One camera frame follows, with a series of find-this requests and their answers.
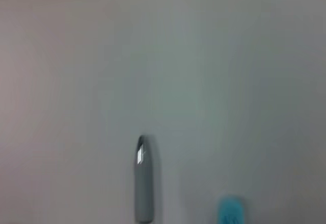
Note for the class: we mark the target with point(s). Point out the blue sheathed scissors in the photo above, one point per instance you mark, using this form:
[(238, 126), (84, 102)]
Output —
[(230, 211)]

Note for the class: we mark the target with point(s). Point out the silver ballpoint pen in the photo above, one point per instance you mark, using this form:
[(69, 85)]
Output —
[(145, 183)]

